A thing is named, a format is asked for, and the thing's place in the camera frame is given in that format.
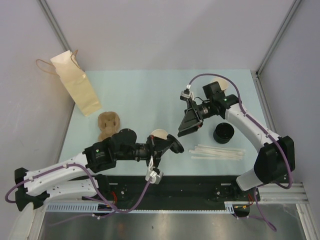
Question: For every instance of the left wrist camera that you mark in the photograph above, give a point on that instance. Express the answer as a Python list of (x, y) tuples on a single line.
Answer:
[(153, 174)]

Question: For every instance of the single paper cup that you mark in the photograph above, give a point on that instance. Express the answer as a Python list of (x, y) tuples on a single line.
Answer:
[(160, 133)]

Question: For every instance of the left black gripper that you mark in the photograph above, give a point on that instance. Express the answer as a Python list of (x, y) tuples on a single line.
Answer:
[(156, 147)]

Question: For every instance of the white slotted cable duct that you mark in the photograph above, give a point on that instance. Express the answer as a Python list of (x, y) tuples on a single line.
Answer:
[(170, 206)]

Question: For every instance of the black cup lid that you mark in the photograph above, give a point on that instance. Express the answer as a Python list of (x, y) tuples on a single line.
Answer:
[(176, 147)]

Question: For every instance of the brown pulp cup carrier stack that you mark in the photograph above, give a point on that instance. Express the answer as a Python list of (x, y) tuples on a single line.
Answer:
[(109, 124)]

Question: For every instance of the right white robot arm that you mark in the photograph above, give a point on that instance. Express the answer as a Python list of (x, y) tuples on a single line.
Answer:
[(276, 154)]

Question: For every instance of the white wrapped straws bundle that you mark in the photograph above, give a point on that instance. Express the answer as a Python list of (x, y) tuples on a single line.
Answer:
[(206, 152)]

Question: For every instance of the stack of paper cups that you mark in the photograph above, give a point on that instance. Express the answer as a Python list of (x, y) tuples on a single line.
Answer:
[(224, 84)]

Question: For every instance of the stack of black lids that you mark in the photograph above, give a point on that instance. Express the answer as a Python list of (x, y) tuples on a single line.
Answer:
[(223, 133)]

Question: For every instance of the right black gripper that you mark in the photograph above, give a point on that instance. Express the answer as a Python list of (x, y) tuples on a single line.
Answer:
[(193, 120)]

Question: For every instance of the brown paper bag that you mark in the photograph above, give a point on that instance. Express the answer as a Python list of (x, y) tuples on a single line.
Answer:
[(74, 80)]

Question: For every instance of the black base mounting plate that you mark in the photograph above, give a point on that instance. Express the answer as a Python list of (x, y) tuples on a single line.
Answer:
[(126, 190)]

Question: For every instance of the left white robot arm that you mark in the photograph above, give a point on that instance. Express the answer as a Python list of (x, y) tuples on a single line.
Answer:
[(81, 176)]

